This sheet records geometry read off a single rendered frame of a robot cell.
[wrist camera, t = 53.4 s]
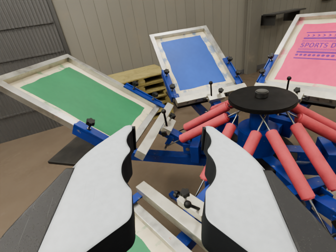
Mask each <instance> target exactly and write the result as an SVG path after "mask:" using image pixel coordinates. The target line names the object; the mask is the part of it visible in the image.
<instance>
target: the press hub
mask: <svg viewBox="0 0 336 252"><path fill-rule="evenodd" d="M298 102H299V98H298V96H297V95H296V94H295V93H293V92H292V91H290V90H287V89H284V88H281V87H275V86H266V85H257V86H247V87H242V88H239V89H236V90H234V91H233V92H231V93H230V94H229V96H228V103H229V104H230V105H231V106H232V107H233V108H235V109H237V110H239V111H242V112H245V113H250V116H249V118H248V119H245V120H243V121H241V122H240V123H239V124H238V133H237V135H236V134H235V133H233V135H232V137H231V140H232V141H233V142H235V143H237V144H238V145H239V146H241V147H242V148H243V147H244V145H245V143H246V141H247V139H248V137H249V135H250V132H251V131H253V130H255V131H257V130H258V128H259V126H260V123H261V121H262V118H261V116H260V115H262V116H263V117H264V115H266V117H265V119H264V120H265V121H266V123H267V125H268V127H269V128H270V130H273V129H275V130H277V131H278V133H279V131H280V128H279V126H278V125H277V124H276V123H274V122H273V121H271V120H269V115H274V114H281V113H285V112H288V111H290V110H292V109H294V108H295V107H296V106H297V105H298ZM268 131H269V130H268V128H267V127H266V125H265V123H264V122H263V123H262V125H261V127H260V129H259V132H260V133H261V134H262V137H261V139H260V141H259V143H258V145H257V148H256V150H255V152H254V154H253V157H254V158H255V159H256V160H257V161H258V163H259V164H260V165H261V166H262V167H263V168H264V169H265V170H268V171H273V172H274V173H275V174H276V171H275V170H274V169H273V168H272V167H271V166H270V165H269V164H268V163H267V162H266V161H264V160H263V159H262V158H266V157H269V156H272V155H273V156H274V157H275V158H276V159H278V157H277V155H276V153H275V151H274V150H273V148H272V146H271V144H270V143H269V141H268V139H267V137H266V135H265V134H266V132H268ZM280 137H281V138H282V140H283V142H284V143H285V145H292V146H294V145H293V144H292V143H291V142H290V141H289V140H288V139H287V138H285V137H283V136H282V135H280ZM290 153H291V155H292V157H293V158H294V160H295V162H296V161H297V157H298V153H297V152H290ZM278 160H279V159H278ZM279 161H280V160H279Z"/></svg>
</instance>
